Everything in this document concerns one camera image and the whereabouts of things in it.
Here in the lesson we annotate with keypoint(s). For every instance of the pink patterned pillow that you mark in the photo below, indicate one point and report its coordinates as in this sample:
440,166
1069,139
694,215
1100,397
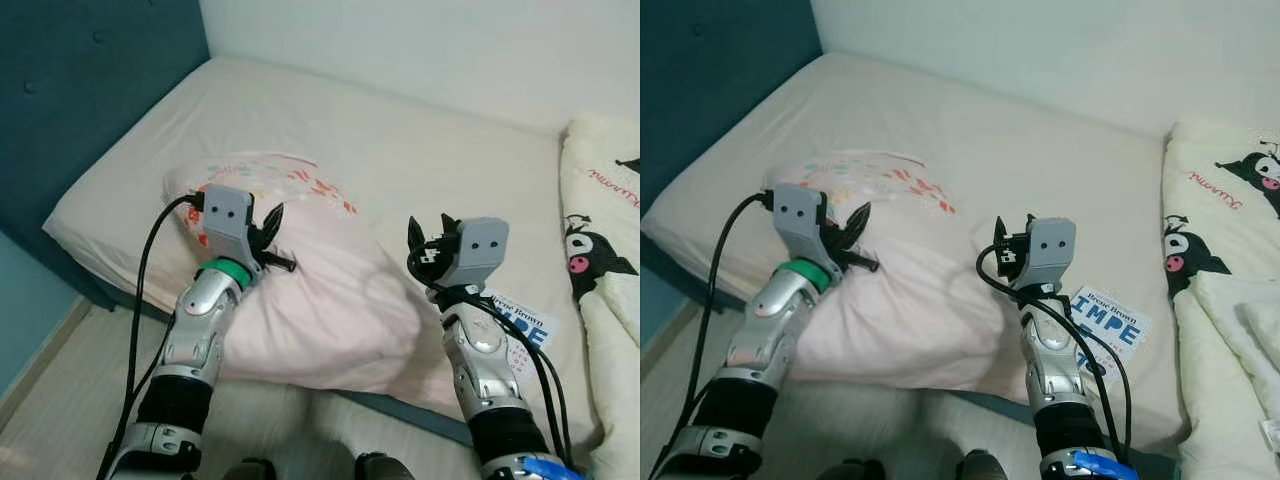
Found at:
920,310
330,300

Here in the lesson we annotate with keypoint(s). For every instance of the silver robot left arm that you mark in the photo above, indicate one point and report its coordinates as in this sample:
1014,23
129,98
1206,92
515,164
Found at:
765,335
195,330

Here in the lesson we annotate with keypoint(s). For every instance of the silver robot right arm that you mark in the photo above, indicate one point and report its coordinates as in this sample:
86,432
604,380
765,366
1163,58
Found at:
1050,370
480,360

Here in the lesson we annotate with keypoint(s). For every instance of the cream bed mattress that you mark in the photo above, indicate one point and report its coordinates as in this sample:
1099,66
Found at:
1000,130
400,150

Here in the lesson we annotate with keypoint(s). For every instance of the white book with blue letters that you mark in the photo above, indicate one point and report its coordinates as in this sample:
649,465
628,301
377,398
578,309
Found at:
530,322
1115,325

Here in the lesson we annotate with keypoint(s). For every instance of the cream cartoon print blanket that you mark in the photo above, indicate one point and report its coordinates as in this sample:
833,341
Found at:
1230,210
605,200

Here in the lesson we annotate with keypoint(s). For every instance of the teal upholstered headboard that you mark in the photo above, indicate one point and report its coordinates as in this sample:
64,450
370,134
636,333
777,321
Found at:
720,100
90,120

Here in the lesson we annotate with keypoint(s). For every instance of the robot right leg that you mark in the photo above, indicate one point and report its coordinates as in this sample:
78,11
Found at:
982,468
385,468

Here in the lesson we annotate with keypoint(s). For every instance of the folded white fleece blanket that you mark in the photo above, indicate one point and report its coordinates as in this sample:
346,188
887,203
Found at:
1245,330

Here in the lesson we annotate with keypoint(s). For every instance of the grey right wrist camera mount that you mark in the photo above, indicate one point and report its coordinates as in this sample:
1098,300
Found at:
483,250
1050,250

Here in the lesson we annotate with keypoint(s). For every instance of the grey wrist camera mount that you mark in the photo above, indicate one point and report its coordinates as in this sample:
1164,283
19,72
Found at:
1050,250
483,250
225,215
797,213

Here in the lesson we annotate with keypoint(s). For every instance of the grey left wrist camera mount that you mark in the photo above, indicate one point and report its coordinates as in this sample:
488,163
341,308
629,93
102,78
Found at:
225,215
797,213

